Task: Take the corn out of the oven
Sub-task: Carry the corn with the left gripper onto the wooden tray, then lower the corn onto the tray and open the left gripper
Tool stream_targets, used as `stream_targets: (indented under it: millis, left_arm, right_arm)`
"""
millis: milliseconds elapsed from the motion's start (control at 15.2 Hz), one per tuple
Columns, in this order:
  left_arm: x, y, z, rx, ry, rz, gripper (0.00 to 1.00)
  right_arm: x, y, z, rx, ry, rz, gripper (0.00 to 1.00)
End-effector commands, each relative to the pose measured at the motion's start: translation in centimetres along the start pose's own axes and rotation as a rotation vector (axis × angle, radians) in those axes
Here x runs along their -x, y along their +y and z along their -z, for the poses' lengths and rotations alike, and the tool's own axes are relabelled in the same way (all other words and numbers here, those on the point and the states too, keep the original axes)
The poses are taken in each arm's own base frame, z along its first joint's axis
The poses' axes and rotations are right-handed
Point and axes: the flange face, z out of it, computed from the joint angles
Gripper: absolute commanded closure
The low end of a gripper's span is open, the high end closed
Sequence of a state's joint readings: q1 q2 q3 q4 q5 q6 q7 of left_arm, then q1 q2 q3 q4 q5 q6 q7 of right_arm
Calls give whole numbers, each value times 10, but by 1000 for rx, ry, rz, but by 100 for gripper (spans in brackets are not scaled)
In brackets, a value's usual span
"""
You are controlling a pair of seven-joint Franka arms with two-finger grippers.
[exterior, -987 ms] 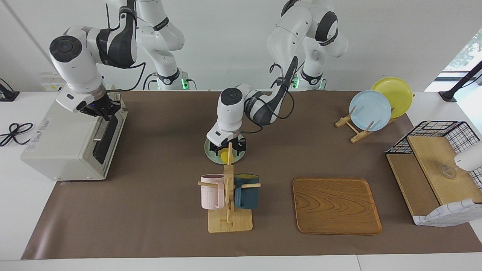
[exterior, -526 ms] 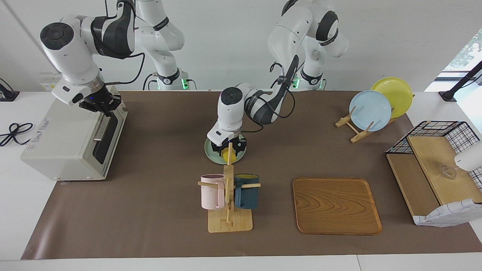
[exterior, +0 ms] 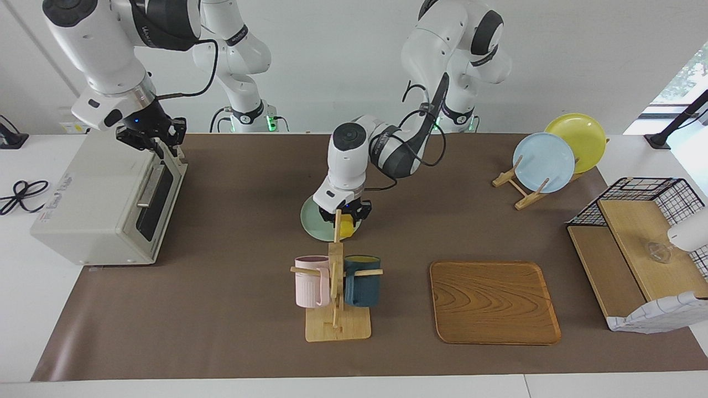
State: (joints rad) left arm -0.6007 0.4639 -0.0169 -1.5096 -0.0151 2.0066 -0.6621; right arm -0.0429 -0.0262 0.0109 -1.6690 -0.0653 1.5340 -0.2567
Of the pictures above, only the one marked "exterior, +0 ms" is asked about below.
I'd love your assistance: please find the clear glass cup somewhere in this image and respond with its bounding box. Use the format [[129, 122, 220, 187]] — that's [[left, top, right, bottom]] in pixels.
[[646, 242, 674, 264]]

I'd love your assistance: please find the rectangular wooden tray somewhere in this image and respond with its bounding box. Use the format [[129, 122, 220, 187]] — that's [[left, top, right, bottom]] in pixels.
[[430, 261, 562, 345]]

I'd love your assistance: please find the black clamp base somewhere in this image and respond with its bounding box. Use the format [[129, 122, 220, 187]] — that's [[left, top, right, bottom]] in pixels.
[[0, 115, 28, 150]]

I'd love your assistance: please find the beige toaster oven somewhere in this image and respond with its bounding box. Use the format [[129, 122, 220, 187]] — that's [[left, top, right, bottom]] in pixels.
[[30, 133, 189, 267]]

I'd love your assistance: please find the wooden plate rack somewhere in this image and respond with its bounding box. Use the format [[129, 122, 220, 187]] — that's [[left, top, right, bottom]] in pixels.
[[492, 138, 609, 211]]

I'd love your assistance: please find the light blue plate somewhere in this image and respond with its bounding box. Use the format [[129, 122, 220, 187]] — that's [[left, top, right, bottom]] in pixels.
[[513, 133, 576, 194]]

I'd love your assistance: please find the wooden mug tree stand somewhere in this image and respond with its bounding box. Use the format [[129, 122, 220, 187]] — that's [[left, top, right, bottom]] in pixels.
[[290, 209, 383, 342]]

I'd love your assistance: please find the white rounded object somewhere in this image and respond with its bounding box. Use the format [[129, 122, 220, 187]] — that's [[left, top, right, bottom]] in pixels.
[[667, 217, 708, 253]]

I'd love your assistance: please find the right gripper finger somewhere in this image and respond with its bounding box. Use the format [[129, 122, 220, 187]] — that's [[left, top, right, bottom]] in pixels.
[[160, 118, 186, 161], [116, 126, 157, 153]]

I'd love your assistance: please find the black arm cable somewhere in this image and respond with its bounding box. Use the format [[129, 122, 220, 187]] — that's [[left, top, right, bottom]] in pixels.
[[362, 80, 447, 192], [158, 38, 220, 100]]

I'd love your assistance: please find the black coiled power cable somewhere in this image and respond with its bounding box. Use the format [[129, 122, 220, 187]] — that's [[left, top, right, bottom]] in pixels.
[[0, 180, 49, 216]]

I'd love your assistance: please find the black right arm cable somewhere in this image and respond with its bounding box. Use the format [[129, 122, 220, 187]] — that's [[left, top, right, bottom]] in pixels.
[[158, 38, 220, 100]]

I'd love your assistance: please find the brown paper table mat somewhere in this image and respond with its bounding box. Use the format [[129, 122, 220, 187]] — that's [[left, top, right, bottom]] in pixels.
[[30, 133, 708, 382]]

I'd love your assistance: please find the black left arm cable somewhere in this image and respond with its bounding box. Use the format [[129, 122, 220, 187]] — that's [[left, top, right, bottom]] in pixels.
[[362, 80, 447, 192]]

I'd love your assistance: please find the wooden shelf with wire frame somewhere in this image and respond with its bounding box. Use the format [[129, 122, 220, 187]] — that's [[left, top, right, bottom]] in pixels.
[[566, 177, 708, 332]]

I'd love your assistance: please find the yellow plate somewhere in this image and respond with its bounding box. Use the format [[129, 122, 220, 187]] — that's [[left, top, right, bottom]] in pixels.
[[545, 113, 607, 175]]

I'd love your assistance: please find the dark blue mug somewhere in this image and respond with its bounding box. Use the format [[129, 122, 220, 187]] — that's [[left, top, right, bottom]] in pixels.
[[344, 255, 382, 307]]

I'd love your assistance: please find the white checked cloth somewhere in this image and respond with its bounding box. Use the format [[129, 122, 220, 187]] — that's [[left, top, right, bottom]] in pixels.
[[607, 291, 708, 334]]

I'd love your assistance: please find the black camera stand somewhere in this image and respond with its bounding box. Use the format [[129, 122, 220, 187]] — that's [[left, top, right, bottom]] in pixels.
[[644, 88, 708, 150]]

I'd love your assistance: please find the pink mug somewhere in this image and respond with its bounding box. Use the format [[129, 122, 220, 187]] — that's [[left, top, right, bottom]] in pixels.
[[294, 255, 331, 308]]

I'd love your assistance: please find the pale green plate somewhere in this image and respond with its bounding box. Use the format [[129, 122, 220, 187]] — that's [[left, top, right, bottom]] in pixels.
[[300, 195, 363, 242]]

